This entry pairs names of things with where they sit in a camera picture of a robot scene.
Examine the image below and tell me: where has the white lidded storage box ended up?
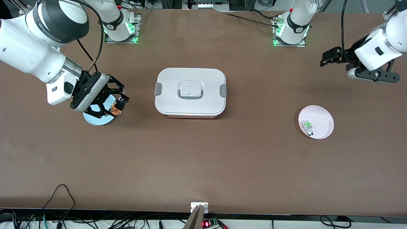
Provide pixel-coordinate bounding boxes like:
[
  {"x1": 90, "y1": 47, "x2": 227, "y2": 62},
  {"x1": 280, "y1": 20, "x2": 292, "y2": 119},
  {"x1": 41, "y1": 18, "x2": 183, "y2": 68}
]
[{"x1": 155, "y1": 67, "x2": 228, "y2": 119}]

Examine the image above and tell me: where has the light blue round plate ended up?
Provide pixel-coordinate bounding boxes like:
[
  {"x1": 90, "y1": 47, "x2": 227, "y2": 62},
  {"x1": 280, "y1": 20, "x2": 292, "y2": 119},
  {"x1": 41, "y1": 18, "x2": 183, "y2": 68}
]
[{"x1": 83, "y1": 94, "x2": 117, "y2": 126}]

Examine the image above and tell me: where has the pink round plate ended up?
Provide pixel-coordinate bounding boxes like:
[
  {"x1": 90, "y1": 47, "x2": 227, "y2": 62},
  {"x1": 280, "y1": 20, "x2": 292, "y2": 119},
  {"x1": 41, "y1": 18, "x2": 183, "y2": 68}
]
[{"x1": 298, "y1": 105, "x2": 335, "y2": 140}]

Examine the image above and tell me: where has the silver lit electronics unit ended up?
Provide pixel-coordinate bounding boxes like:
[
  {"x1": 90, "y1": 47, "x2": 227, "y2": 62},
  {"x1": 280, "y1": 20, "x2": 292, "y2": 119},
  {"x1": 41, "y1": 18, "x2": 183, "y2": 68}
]
[{"x1": 182, "y1": 0, "x2": 230, "y2": 10}]

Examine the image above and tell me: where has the grey aluminium bar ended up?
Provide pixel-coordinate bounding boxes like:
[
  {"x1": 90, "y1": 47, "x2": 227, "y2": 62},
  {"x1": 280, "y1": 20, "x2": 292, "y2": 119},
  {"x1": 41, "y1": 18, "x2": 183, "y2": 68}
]
[{"x1": 183, "y1": 205, "x2": 205, "y2": 229}]

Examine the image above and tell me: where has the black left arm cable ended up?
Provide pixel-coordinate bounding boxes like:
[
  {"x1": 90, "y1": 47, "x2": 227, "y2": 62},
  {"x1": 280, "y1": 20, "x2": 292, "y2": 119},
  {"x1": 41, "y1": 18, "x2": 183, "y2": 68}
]
[{"x1": 341, "y1": 0, "x2": 349, "y2": 62}]

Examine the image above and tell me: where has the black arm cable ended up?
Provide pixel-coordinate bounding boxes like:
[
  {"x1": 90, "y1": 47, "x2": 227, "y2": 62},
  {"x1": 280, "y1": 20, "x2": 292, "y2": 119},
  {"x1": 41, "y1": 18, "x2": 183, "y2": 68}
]
[
  {"x1": 60, "y1": 0, "x2": 105, "y2": 73},
  {"x1": 341, "y1": 0, "x2": 349, "y2": 62}
]

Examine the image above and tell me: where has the left arm silver base plate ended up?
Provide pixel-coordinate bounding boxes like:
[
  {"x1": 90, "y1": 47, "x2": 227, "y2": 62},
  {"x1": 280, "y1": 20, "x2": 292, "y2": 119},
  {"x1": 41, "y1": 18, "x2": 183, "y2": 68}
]
[{"x1": 272, "y1": 14, "x2": 307, "y2": 47}]

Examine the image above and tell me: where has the right arm silver base plate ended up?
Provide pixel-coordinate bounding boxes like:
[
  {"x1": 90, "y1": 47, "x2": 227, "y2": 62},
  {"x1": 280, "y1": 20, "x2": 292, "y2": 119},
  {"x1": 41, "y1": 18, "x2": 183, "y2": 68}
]
[{"x1": 105, "y1": 10, "x2": 142, "y2": 44}]

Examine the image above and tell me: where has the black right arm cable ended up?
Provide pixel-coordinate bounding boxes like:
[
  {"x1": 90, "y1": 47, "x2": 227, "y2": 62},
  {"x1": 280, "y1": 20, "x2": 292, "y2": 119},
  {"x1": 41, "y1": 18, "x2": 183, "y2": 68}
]
[{"x1": 60, "y1": 0, "x2": 105, "y2": 73}]

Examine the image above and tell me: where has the green and silver switch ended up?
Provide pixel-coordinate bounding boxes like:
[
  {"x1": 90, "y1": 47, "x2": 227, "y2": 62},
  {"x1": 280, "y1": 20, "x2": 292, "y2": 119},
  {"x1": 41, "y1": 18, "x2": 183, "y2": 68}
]
[{"x1": 302, "y1": 120, "x2": 314, "y2": 136}]

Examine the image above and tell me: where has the thin black looped cable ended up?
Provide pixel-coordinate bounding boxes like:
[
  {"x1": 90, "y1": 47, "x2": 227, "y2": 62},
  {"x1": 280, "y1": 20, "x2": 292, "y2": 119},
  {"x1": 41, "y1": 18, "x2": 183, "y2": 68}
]
[{"x1": 41, "y1": 184, "x2": 77, "y2": 220}]

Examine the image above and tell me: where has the black cable on table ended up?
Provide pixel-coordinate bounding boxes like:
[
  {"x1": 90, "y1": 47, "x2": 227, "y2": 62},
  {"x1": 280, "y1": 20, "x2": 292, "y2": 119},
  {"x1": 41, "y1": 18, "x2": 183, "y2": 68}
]
[{"x1": 223, "y1": 12, "x2": 281, "y2": 28}]

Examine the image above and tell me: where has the small white mounting bracket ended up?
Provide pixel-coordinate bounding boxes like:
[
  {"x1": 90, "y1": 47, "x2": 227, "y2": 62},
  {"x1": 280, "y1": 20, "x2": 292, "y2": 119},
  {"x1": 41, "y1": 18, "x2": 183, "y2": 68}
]
[{"x1": 191, "y1": 202, "x2": 209, "y2": 214}]

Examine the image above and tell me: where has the black coiled cable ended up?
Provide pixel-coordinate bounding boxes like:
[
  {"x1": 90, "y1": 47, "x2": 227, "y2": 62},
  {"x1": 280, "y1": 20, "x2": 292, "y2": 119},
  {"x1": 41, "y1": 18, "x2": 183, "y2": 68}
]
[{"x1": 320, "y1": 215, "x2": 352, "y2": 229}]

